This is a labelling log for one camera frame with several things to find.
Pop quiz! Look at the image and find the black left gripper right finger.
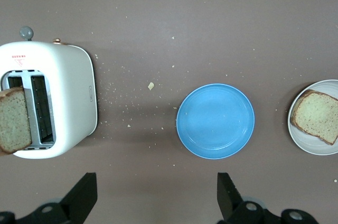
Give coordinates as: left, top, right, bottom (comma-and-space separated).
217, 172, 321, 224

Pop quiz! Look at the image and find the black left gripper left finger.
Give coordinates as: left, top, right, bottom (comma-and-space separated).
0, 172, 98, 224

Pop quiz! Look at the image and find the brown crust bread slice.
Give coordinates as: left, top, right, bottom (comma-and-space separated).
0, 86, 34, 155
290, 89, 338, 146

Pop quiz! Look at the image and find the blue round plate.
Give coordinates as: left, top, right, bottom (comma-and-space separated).
176, 83, 256, 160

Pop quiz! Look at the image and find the beige round plate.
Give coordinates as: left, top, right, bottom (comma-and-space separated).
287, 79, 338, 156

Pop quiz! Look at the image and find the white two-slot toaster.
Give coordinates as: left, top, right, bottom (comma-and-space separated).
0, 25, 98, 160

